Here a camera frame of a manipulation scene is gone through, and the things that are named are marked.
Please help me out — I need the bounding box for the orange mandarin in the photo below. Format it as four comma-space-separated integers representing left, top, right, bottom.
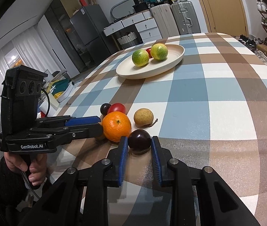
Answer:
102, 111, 131, 142

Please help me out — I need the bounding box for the dark plum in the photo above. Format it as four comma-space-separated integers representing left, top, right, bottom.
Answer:
128, 129, 151, 152
100, 103, 111, 116

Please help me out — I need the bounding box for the person's left hand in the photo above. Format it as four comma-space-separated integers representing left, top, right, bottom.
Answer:
4, 152, 47, 186

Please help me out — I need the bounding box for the red tomato on table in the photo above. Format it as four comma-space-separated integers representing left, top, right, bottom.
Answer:
108, 103, 126, 114

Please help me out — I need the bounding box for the cream oval plate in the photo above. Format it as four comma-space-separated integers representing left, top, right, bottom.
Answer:
116, 44, 185, 80

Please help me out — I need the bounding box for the black glass cabinet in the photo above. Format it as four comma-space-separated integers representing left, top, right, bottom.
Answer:
44, 0, 87, 76

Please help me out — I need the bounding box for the green lime left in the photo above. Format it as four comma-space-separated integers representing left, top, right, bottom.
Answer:
131, 49, 149, 67

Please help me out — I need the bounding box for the white laundry basket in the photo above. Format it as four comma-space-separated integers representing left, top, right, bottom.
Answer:
117, 32, 139, 49

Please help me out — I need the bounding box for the red tomato on plate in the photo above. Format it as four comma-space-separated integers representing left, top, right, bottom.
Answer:
146, 48, 152, 58

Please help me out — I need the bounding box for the checkered tablecloth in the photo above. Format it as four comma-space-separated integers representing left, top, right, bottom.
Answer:
56, 33, 267, 225

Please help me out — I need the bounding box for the dark grey refrigerator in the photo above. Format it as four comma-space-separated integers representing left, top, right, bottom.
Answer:
70, 5, 118, 65

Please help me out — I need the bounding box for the yellow-green lime right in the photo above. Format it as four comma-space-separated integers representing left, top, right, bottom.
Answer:
150, 43, 169, 61

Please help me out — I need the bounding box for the white drawer desk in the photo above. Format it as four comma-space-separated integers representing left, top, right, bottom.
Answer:
103, 10, 162, 43

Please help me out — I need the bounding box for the oval mirror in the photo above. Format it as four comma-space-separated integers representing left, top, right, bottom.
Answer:
110, 0, 135, 20

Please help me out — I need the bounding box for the beige suitcase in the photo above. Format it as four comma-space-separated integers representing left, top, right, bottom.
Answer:
150, 4, 180, 38

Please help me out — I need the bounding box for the silver suitcase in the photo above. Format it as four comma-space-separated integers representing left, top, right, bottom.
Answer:
171, 1, 201, 35

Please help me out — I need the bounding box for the wooden door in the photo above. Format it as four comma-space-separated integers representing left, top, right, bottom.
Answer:
199, 0, 248, 37

